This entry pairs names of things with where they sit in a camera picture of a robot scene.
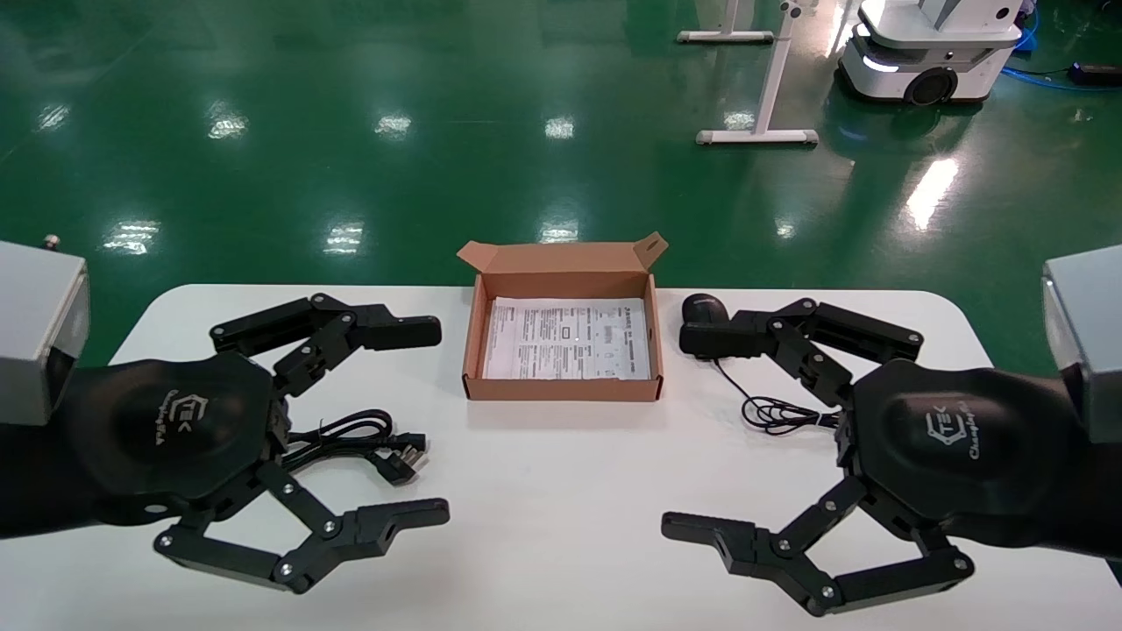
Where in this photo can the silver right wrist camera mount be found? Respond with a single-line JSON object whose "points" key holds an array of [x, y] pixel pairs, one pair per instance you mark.
{"points": [[1091, 342]]}

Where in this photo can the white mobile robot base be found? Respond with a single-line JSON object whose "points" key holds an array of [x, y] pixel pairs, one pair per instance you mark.
{"points": [[929, 44]]}

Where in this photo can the black power adapter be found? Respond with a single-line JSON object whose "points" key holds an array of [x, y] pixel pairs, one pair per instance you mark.
{"points": [[1096, 74]]}

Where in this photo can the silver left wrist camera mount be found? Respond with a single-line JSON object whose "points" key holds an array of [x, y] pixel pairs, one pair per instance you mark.
{"points": [[35, 324]]}

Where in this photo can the white table leg stand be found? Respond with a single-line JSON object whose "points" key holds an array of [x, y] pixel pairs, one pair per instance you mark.
{"points": [[758, 137], [726, 36]]}

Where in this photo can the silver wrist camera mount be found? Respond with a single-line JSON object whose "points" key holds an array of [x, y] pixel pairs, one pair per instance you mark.
{"points": [[35, 324], [1091, 342]]}

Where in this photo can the brown cardboard box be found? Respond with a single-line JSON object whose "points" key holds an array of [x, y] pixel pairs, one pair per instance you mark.
{"points": [[561, 390]]}

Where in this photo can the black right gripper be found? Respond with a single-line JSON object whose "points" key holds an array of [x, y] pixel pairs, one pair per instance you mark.
{"points": [[955, 447]]}

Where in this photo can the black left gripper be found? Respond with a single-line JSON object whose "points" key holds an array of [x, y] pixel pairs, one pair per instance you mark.
{"points": [[166, 429]]}

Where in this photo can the white printed instruction sheet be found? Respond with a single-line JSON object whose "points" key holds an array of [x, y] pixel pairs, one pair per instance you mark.
{"points": [[570, 342]]}

